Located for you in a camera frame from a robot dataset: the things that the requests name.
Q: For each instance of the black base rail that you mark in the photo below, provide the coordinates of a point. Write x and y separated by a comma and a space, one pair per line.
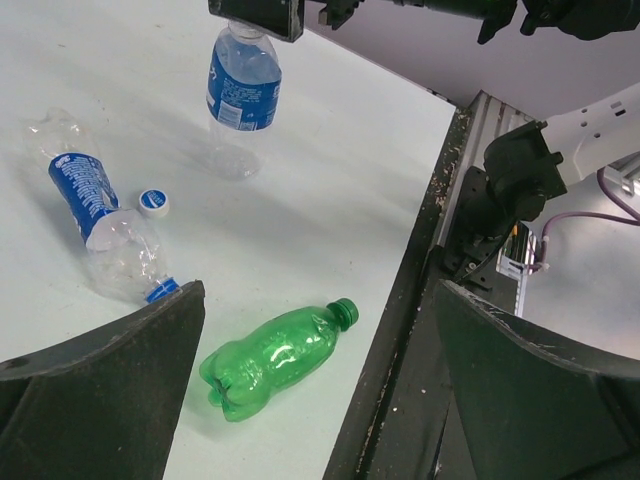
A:
402, 421

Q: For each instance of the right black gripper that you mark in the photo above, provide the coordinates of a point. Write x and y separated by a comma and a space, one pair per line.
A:
282, 19

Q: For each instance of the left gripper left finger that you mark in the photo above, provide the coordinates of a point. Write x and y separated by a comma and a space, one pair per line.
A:
104, 404

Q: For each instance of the grey slotted cable duct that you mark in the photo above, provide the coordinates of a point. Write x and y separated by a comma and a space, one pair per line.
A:
515, 261

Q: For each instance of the green plastic bottle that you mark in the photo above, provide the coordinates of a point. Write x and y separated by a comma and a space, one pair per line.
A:
244, 375

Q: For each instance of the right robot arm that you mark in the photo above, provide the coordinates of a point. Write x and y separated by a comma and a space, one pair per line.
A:
537, 161

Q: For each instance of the clear bottle blue cap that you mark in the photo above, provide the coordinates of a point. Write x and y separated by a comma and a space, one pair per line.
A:
124, 256

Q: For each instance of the blue label bottle white cap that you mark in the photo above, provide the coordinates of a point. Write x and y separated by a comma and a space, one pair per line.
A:
243, 88

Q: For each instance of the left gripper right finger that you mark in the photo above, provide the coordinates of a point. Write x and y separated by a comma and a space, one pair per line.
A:
535, 404

